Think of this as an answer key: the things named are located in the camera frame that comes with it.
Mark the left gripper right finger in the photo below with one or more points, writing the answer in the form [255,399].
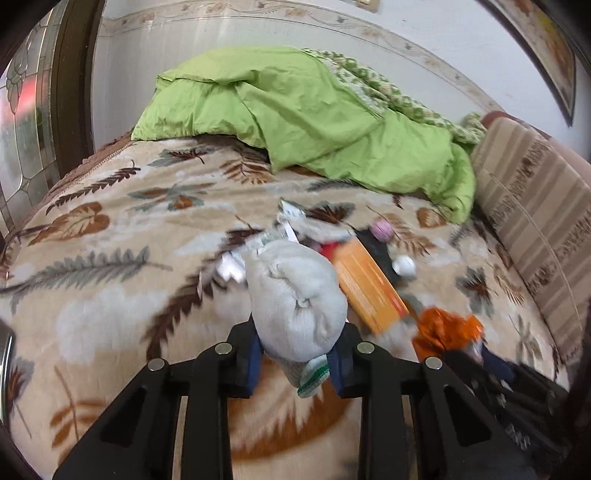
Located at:
[419,417]

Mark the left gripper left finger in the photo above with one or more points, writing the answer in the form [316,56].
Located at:
[171,414]

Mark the orange wrapper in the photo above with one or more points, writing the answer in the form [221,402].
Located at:
[439,332]

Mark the orange box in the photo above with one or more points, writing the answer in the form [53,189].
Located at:
[370,293]

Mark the grey white sock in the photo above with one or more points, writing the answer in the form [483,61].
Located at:
[298,310]

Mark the leaf pattern bed blanket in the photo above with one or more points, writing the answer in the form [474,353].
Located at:
[112,267]

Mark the black plastic bag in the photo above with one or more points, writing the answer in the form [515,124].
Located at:
[380,254]

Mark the red crumpled wrapper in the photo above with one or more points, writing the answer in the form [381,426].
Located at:
[328,249]

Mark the pink crumpled paper ball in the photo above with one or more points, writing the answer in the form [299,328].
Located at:
[382,230]

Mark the white toothpaste box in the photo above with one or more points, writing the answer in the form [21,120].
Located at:
[231,265]

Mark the striped beige cushion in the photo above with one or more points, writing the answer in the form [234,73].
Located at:
[536,196]

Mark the green patterned quilt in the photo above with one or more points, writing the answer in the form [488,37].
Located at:
[379,94]

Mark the green duvet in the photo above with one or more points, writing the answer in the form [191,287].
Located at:
[290,105]

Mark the stained glass door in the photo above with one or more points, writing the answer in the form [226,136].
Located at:
[28,162]

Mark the framed wall picture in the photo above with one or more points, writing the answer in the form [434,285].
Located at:
[545,44]

